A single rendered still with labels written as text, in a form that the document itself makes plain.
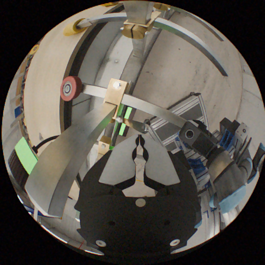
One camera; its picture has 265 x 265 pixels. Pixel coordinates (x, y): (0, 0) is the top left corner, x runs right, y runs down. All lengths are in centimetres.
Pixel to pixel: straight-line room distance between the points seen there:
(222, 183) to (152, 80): 111
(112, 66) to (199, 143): 51
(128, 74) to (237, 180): 50
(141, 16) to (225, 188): 33
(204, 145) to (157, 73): 104
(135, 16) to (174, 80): 110
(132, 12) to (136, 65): 32
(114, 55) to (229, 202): 69
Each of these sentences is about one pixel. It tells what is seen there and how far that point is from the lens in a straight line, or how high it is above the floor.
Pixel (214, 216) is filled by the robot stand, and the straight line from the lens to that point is 78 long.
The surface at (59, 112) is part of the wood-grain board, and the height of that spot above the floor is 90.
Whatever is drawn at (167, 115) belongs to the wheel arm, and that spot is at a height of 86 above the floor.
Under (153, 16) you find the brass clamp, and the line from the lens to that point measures 25.
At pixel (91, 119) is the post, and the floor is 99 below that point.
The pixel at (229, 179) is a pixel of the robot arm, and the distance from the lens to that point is 20.
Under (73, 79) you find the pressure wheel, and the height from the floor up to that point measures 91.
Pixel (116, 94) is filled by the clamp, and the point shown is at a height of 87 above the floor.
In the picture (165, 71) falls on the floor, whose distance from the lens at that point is 119.
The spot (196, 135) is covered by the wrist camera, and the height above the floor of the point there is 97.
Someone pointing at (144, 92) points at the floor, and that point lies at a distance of 112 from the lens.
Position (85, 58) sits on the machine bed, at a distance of 42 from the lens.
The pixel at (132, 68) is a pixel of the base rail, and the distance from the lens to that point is 42.
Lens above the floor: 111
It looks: 60 degrees down
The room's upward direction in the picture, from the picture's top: 175 degrees counter-clockwise
